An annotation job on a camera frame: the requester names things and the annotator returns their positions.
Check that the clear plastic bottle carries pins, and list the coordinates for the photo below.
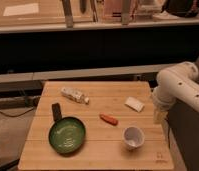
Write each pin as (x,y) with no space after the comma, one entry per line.
(75,95)

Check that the white paper sheet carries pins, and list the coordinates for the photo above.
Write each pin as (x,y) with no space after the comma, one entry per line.
(24,9)

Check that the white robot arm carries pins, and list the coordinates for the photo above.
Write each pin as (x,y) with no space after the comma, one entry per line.
(175,82)

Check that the green frying pan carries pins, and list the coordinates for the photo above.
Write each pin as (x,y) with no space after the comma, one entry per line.
(67,134)

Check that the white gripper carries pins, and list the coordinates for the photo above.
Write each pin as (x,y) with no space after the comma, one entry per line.
(163,101)

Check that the white sponge block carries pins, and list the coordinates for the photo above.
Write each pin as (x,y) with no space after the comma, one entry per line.
(134,103)

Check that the white ceramic cup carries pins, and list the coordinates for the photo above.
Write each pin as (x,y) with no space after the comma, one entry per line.
(133,137)

